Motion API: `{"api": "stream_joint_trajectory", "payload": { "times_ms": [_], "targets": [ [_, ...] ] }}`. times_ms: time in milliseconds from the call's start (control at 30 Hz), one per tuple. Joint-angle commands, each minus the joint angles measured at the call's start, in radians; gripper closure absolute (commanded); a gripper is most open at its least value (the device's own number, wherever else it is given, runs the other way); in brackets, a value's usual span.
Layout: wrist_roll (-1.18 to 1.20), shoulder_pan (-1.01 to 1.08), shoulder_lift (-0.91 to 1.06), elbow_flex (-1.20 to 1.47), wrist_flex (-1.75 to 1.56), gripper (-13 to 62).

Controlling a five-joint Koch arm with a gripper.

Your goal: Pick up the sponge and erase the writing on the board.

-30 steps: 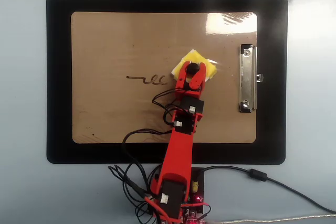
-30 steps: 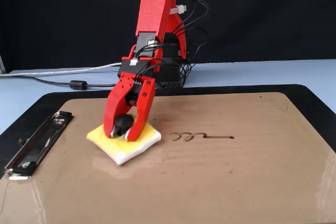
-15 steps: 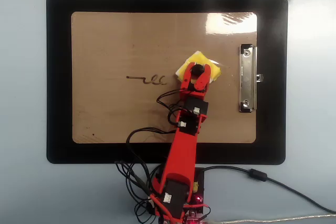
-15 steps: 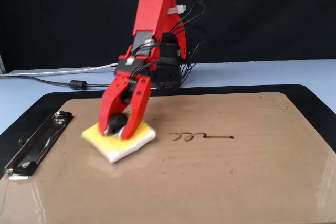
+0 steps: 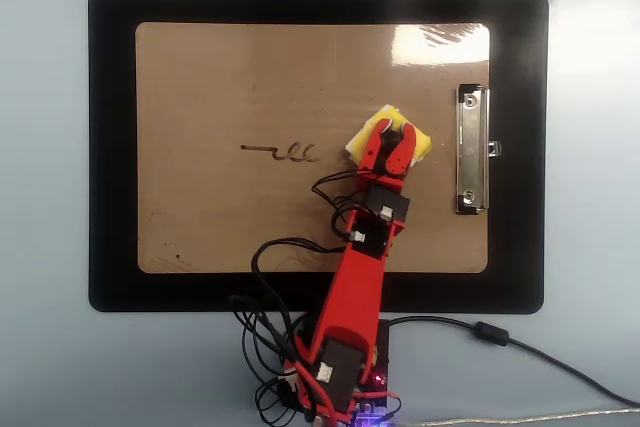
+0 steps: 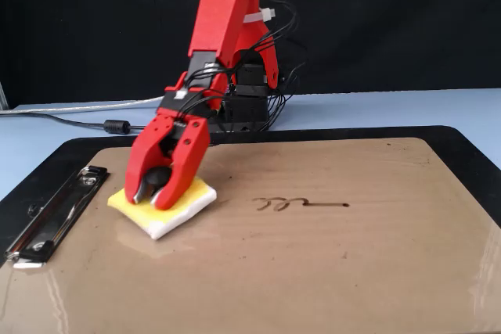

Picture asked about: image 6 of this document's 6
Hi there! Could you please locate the black base with controller board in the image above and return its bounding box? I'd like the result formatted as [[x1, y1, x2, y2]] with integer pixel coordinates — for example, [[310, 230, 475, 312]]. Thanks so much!
[[209, 93, 274, 134]]

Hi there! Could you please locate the black mat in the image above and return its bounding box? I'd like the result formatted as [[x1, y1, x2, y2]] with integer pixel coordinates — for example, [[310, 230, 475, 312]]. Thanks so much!
[[0, 125, 501, 271]]

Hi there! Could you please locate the dark marker scribble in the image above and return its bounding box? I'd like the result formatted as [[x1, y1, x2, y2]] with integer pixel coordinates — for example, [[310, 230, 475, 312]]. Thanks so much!
[[252, 196, 350, 213]]

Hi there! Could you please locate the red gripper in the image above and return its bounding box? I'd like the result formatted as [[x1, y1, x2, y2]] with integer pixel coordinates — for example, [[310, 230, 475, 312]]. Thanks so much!
[[124, 115, 211, 210]]

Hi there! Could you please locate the silver metal clipboard clip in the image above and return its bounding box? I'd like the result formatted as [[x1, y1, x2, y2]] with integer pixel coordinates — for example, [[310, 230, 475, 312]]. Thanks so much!
[[3, 165, 110, 268]]

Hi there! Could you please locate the yellow sponge with black knob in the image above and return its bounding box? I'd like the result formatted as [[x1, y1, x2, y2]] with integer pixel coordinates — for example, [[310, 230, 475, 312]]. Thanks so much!
[[106, 167, 218, 240]]

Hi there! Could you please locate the silver USB cable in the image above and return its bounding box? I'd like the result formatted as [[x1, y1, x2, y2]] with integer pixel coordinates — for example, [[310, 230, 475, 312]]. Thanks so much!
[[0, 93, 165, 116]]

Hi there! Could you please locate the black power cable with ferrite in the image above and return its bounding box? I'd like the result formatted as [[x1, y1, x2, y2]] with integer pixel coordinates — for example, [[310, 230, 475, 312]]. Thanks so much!
[[0, 111, 148, 135]]

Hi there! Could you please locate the brown clipboard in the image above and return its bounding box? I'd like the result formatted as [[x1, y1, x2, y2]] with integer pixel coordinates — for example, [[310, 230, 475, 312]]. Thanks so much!
[[0, 137, 501, 334]]

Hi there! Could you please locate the black backdrop cloth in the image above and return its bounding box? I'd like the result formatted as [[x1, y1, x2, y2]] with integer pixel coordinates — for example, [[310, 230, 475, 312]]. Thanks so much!
[[0, 0, 501, 110]]

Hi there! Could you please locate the white zip tie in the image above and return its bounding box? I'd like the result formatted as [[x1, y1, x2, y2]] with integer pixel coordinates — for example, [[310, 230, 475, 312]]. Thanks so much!
[[242, 8, 276, 24]]

